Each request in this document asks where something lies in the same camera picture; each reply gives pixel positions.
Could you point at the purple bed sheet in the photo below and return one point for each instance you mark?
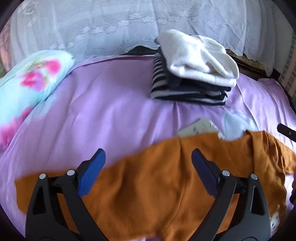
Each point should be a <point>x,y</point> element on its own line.
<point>104,103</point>

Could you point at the navy striped folded garment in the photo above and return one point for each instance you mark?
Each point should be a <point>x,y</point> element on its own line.
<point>166,86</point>

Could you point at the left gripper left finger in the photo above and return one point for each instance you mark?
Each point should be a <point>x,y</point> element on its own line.
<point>45,219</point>

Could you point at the white lace cover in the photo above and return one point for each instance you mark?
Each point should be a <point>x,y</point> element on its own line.
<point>256,29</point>

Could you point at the brown wooden headboard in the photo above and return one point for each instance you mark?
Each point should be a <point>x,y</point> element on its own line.
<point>248,67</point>

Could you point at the floral light blue pillow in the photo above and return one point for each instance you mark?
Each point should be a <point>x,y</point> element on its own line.
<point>28,83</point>

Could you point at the checkered brown curtain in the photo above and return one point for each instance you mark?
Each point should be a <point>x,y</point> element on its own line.
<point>287,78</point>

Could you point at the white folded garment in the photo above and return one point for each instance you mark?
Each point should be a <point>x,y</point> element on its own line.
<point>197,58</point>

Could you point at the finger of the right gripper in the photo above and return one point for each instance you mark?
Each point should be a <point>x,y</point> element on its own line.
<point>286,131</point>

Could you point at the orange cat cardigan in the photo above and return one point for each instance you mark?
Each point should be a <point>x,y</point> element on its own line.
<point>158,193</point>

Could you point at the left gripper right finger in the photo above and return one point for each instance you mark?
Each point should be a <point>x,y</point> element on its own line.
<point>250,221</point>

